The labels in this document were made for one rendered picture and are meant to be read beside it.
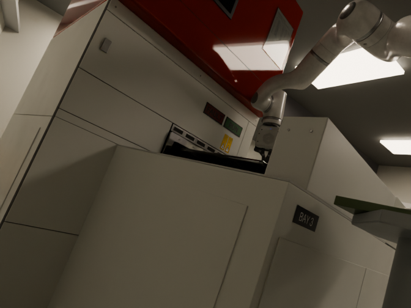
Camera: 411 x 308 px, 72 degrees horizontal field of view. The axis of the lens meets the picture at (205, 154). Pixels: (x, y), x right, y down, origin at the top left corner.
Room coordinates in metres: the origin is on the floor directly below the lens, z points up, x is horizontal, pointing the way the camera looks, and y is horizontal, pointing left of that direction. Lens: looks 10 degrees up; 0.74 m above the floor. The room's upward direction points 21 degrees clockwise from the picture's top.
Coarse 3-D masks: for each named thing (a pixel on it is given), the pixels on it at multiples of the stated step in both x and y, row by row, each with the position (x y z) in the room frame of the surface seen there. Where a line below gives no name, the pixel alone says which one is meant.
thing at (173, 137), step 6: (168, 138) 1.01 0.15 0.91; (174, 138) 1.02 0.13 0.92; (180, 138) 1.04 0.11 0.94; (168, 144) 1.01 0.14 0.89; (180, 144) 1.06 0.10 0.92; (186, 144) 1.06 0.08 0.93; (192, 144) 1.08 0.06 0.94; (162, 150) 1.02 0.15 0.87; (168, 150) 1.02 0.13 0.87; (204, 150) 1.13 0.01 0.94
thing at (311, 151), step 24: (288, 120) 0.54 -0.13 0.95; (312, 120) 0.50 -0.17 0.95; (288, 144) 0.53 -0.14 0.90; (312, 144) 0.49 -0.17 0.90; (336, 144) 0.52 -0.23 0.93; (288, 168) 0.51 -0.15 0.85; (312, 168) 0.48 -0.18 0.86; (336, 168) 0.54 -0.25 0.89; (360, 168) 0.62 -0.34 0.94; (312, 192) 0.50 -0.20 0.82; (336, 192) 0.56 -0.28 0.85; (360, 192) 0.65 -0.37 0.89; (384, 192) 0.76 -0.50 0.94; (384, 240) 0.83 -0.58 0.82
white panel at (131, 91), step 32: (96, 32) 0.78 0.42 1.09; (128, 32) 0.83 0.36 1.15; (96, 64) 0.80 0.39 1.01; (128, 64) 0.86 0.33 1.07; (160, 64) 0.93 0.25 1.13; (192, 64) 1.01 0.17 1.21; (64, 96) 0.78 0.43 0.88; (96, 96) 0.83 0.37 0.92; (128, 96) 0.89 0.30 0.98; (160, 96) 0.96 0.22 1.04; (192, 96) 1.04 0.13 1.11; (224, 96) 1.14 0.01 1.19; (96, 128) 0.85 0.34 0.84; (128, 128) 0.92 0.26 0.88; (160, 128) 0.99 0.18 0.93; (192, 128) 1.08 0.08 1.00; (224, 128) 1.19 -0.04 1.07
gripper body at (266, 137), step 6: (264, 126) 1.13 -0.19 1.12; (270, 126) 1.13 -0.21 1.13; (276, 126) 1.12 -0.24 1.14; (258, 132) 1.14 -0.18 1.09; (264, 132) 1.13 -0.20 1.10; (270, 132) 1.12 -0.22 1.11; (276, 132) 1.12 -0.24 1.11; (258, 138) 1.14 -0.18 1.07; (264, 138) 1.13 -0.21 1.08; (270, 138) 1.12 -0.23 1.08; (258, 144) 1.13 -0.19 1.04; (264, 144) 1.12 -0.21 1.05; (270, 144) 1.12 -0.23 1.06
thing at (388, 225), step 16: (352, 224) 0.54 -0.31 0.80; (368, 224) 0.47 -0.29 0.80; (384, 224) 0.41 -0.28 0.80; (400, 224) 0.38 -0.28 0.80; (400, 240) 0.47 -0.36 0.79; (400, 256) 0.46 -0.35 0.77; (400, 272) 0.45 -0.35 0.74; (400, 288) 0.44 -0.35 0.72; (384, 304) 0.47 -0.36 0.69; (400, 304) 0.43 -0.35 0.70
